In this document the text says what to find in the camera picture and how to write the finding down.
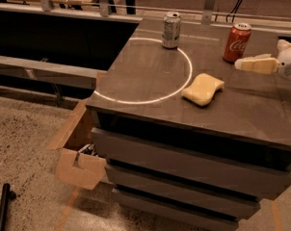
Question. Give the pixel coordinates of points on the black pole on floor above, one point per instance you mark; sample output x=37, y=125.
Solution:
x=6, y=195

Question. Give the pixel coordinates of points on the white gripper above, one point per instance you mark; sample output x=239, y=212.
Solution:
x=290, y=62

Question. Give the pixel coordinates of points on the grey drawer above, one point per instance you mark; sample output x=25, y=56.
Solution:
x=215, y=202
x=166, y=210
x=222, y=173

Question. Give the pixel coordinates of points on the silver soda can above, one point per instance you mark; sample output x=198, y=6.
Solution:
x=171, y=30

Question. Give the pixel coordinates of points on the yellow sponge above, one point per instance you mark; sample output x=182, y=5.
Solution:
x=202, y=89

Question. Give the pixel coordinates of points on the grey middle drawer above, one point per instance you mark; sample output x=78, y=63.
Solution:
x=215, y=202

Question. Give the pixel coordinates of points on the red coke can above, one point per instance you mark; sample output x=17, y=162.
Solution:
x=238, y=38

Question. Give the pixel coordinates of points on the grey top drawer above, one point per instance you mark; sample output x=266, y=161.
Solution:
x=222, y=173

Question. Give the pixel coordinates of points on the grey bottom drawer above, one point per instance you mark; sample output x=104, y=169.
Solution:
x=166, y=210

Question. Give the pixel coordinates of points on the open cardboard box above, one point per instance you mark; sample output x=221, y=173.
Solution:
x=78, y=165

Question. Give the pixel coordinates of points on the metal railing frame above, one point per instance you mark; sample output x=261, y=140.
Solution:
x=269, y=14

